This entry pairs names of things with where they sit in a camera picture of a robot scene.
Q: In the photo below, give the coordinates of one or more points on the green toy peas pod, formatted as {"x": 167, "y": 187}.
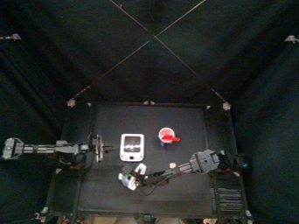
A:
{"x": 126, "y": 176}

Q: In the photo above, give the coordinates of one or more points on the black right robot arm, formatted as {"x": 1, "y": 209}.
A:
{"x": 202, "y": 163}

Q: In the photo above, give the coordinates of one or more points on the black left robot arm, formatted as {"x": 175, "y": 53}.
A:
{"x": 47, "y": 149}

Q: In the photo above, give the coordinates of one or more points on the white toy phone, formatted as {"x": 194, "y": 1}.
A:
{"x": 132, "y": 147}

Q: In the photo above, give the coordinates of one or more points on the small tan round toy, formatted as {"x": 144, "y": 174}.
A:
{"x": 172, "y": 165}

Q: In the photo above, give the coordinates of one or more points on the red toy cup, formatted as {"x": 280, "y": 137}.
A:
{"x": 166, "y": 134}

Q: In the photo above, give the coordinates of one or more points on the red toy spoon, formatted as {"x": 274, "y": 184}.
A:
{"x": 172, "y": 138}

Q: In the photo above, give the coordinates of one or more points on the white text label sticker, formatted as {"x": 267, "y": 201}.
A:
{"x": 230, "y": 199}

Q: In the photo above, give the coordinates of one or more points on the silver frame corner bracket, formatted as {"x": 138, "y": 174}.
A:
{"x": 226, "y": 106}
{"x": 148, "y": 102}
{"x": 291, "y": 38}
{"x": 71, "y": 102}
{"x": 13, "y": 37}

